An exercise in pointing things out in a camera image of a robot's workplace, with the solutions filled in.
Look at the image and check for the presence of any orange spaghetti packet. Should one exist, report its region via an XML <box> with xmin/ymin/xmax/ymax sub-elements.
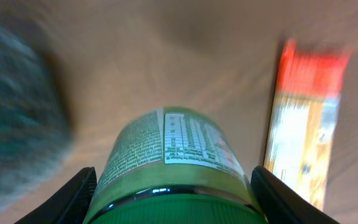
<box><xmin>264</xmin><ymin>39</ymin><xmax>350</xmax><ymax>210</ymax></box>

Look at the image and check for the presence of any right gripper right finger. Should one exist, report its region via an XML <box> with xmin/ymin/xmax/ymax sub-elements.
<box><xmin>250</xmin><ymin>166</ymin><xmax>339</xmax><ymax>224</ymax></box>

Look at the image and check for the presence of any green lidded jar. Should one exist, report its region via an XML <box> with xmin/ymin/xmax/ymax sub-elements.
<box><xmin>85</xmin><ymin>107</ymin><xmax>266</xmax><ymax>223</ymax></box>

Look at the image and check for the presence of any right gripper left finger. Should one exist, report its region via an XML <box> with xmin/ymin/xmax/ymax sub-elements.
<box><xmin>15</xmin><ymin>167</ymin><xmax>97</xmax><ymax>224</ymax></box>

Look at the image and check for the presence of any grey plastic basket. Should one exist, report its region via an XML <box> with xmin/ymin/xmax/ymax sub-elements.
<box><xmin>0</xmin><ymin>26</ymin><xmax>72</xmax><ymax>212</ymax></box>

